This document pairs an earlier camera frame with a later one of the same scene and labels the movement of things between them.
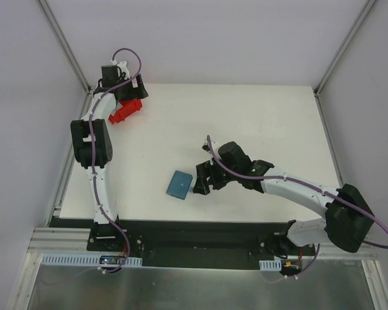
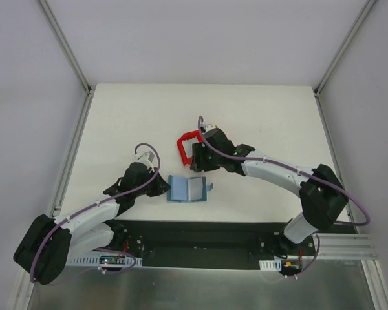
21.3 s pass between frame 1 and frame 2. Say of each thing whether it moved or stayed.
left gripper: moved
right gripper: moved
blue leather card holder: moved
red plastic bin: moved
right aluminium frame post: stayed
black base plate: stayed
